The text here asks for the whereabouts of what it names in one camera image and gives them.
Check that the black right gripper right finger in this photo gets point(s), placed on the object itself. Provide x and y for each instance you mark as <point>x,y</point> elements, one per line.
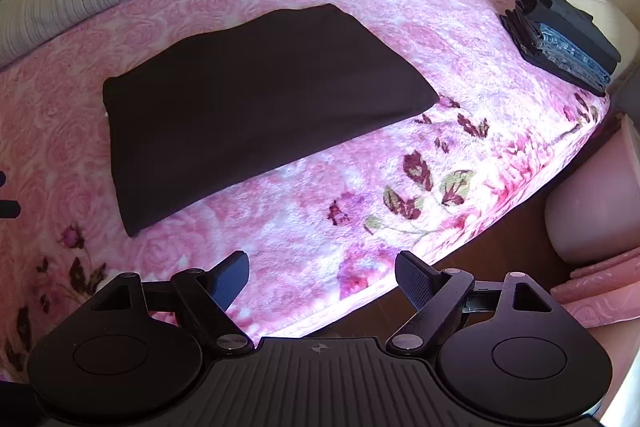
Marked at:
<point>418,281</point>

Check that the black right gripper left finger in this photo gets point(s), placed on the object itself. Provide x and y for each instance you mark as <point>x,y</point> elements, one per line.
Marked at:
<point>229,278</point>

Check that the dark brown garment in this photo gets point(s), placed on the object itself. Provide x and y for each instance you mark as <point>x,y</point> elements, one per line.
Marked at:
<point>216,109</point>

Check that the stack of folded clothes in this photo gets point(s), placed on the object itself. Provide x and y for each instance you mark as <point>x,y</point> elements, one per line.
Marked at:
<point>555,36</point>

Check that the pink rose blanket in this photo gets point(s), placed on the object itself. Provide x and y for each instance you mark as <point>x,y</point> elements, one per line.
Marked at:
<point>322,234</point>

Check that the pink plastic stool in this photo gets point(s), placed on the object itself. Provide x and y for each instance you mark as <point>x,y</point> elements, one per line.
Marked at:
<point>594,214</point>

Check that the pink patterned box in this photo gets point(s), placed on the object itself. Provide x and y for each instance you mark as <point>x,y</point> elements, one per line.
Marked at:
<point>603,294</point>

